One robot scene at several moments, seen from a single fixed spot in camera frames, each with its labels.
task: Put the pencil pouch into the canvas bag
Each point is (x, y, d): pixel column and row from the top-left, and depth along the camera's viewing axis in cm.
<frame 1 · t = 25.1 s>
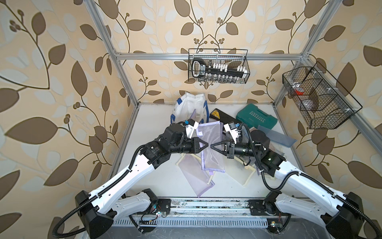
left hand: (206, 143, 65), fingers closed
right hand: (210, 147, 65), fingers closed
white canvas tote bag: (190, 107, 107), point 10 cm above the table
black yellow tool case: (224, 118, 113), on the table
green plastic tool case: (251, 115, 110), point 4 cm above the table
purple mesh pencil pouch: (211, 132, 66), point 34 cm above the table
small purple mesh pouch: (201, 180, 84), on the table
cream mesh pencil pouch: (237, 170, 88), on the table
purple mesh pouch cream trim: (193, 115, 102), point 11 cm above the table
grey blue mesh pouch: (277, 137, 101), on the table

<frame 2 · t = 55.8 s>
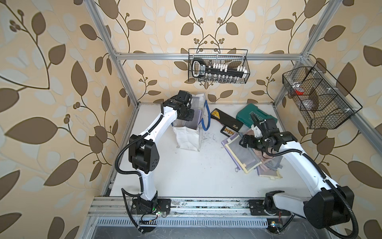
left hand: (187, 114, 88), fingers closed
right hand: (246, 144, 81), fingers open
cream mesh pouch: (244, 155, 88), point 6 cm above the table
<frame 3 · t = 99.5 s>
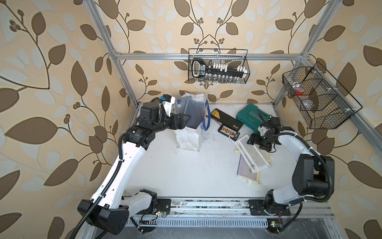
left hand: (182, 114, 68), fingers open
right hand: (254, 144, 90), fingers open
white mesh pencil pouch: (254, 159, 89), point 4 cm above the table
purple pouch cream edge: (243, 171, 88), on the table
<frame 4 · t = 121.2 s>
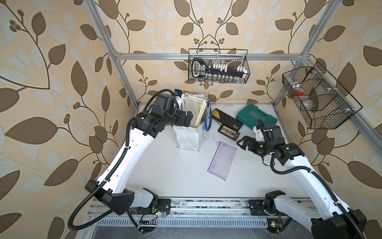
left hand: (181, 111, 69), fingers open
right hand: (243, 145, 78), fingers open
purple pouch cream edge: (221, 162, 93), on the table
cream mesh pouch 2: (197, 106, 92), point 22 cm above the table
